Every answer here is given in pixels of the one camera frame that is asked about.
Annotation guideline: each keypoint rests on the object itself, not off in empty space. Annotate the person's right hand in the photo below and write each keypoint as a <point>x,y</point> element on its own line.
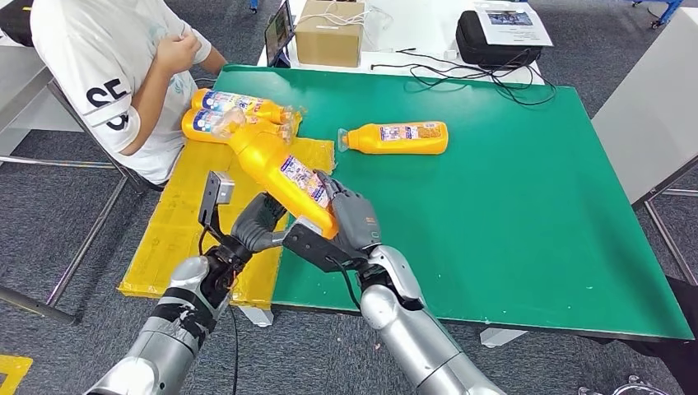
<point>177,53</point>

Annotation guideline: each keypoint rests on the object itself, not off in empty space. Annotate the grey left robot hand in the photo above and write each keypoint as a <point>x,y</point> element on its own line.
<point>253,229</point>

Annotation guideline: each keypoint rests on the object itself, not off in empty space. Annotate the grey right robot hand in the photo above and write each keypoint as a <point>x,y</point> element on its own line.
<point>357,223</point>

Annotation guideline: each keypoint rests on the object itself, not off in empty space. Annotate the orange plastic detergent bottle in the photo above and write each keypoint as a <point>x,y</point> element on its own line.
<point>272,163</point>
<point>234,102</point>
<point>196,126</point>
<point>371,139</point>

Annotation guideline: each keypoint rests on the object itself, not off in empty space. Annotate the person's left forearm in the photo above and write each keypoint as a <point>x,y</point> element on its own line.
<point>217,59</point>

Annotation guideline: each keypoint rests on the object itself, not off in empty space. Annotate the person's right forearm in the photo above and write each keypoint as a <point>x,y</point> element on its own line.
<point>150,111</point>

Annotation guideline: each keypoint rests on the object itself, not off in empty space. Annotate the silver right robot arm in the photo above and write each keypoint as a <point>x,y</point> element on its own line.
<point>409,327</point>

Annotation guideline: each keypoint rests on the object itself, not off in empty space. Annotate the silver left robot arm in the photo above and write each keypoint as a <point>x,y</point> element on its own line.
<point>180,316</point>

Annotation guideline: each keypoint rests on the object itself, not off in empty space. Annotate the yellow taped cardboard mat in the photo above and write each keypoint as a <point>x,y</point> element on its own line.
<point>174,229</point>

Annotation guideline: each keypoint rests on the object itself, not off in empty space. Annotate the white table foot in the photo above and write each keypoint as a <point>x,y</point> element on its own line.
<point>501,338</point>
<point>256,317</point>

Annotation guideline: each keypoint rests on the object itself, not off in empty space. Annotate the black tablet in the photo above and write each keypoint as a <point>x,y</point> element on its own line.
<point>279,31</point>

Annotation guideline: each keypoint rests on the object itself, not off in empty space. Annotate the black stool seat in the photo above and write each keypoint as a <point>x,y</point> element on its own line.
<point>147,181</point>

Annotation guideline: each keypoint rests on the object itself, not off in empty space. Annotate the brown cardboard box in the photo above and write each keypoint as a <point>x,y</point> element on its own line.
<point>330,37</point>

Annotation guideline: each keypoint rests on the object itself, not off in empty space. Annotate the grey metal table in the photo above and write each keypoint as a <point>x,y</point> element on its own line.
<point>16,76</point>

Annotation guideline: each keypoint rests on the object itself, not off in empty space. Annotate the black bag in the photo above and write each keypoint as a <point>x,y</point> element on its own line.
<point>15,24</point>

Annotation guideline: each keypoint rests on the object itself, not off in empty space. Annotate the small white adapter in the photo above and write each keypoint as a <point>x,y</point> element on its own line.
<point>451,55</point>

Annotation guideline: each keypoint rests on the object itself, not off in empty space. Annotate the white table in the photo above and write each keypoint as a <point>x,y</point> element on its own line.
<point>417,27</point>

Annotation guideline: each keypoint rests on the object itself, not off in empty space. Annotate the black zip case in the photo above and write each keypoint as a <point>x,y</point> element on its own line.
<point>475,50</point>

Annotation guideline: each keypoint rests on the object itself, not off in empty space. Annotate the white printed paper sheet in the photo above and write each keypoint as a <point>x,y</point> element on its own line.
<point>515,28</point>

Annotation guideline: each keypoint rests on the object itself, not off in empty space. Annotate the yellow floor tape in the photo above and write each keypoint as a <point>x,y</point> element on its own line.
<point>12,373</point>

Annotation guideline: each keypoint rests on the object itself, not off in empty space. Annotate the pale grey table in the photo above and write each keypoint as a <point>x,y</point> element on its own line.
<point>649,109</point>

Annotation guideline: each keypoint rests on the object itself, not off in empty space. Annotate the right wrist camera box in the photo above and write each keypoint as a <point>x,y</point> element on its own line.
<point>316,248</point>

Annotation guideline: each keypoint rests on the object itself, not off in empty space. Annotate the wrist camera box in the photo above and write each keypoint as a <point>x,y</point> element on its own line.
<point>210,207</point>
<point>316,248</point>

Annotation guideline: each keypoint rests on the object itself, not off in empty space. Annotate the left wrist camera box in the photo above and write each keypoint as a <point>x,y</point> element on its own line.
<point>210,207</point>

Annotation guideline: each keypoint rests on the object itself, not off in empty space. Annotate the chrome metal frame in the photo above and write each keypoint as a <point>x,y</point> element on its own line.
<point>627,388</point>

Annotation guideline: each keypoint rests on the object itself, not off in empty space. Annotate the blue metal frame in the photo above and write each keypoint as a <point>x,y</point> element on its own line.
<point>665,8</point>

